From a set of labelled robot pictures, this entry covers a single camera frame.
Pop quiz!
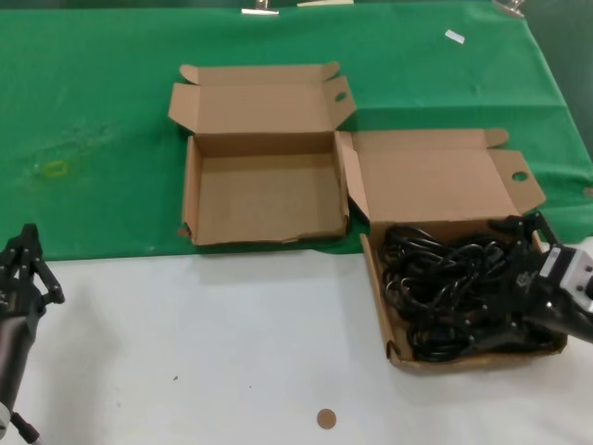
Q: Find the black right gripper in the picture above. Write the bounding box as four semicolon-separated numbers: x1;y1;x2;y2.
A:
467;210;558;354

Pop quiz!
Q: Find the cardboard box, oval flap hole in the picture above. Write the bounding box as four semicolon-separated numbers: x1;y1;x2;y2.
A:
167;61;358;247

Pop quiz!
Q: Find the green table cloth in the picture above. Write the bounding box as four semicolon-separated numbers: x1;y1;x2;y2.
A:
0;0;593;264

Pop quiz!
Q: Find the left arm cable, metal connector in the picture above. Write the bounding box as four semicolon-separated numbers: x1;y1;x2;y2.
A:
8;410;45;445

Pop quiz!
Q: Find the cardboard box, round flap hole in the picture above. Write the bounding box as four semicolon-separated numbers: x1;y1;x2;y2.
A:
334;128;569;376

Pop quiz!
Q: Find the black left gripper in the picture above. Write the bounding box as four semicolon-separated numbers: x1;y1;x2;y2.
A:
0;223;67;336

